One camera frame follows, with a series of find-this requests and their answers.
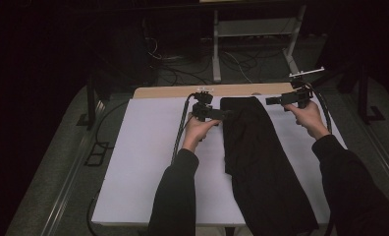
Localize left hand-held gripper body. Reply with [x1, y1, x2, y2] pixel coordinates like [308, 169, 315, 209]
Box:
[191, 87, 228, 123]

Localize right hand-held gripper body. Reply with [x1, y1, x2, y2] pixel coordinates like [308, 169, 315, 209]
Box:
[280, 67, 325, 110]

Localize black shirt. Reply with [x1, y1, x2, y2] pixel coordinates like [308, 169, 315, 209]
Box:
[219, 96, 319, 236]

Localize person's left hand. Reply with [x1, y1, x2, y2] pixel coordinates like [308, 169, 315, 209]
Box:
[182, 112, 222, 153]

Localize person's right hand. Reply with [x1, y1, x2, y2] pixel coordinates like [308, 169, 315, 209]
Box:
[284, 100, 331, 142]

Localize white metal stand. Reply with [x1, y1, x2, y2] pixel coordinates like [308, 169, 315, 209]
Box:
[211, 4, 308, 83]

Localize black metal stand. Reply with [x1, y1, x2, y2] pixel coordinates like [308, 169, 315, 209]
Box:
[76, 75, 101, 130]
[357, 62, 386, 125]

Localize white table cover sheet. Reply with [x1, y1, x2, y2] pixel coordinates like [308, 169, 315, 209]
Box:
[91, 94, 348, 227]

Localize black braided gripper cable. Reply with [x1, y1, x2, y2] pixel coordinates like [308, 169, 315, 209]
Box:
[305, 82, 333, 134]
[171, 92, 196, 165]

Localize black floor cables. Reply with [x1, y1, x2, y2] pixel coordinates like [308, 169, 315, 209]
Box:
[142, 35, 216, 87]

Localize white floor cable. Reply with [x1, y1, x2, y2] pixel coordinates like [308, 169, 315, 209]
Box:
[225, 50, 253, 84]

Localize black floor cable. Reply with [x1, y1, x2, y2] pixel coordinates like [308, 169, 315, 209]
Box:
[86, 99, 132, 236]

